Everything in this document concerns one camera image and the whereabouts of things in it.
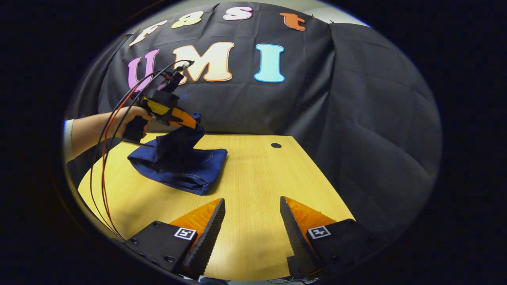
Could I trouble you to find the blue jeans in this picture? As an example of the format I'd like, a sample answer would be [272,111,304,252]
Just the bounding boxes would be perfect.
[127,112,229,196]

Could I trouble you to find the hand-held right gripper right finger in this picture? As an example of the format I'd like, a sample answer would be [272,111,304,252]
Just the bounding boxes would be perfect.
[279,196,375,280]

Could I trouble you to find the red cable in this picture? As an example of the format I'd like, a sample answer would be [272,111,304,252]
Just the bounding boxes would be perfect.
[101,70,175,238]

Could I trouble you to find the black cable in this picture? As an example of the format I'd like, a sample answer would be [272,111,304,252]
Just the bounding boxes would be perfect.
[89,59,194,243]

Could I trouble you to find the black backdrop cloth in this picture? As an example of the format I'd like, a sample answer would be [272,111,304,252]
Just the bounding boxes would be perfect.
[65,2,443,238]

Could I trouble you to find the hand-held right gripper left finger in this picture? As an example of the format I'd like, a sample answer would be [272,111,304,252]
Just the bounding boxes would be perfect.
[123,198,227,280]

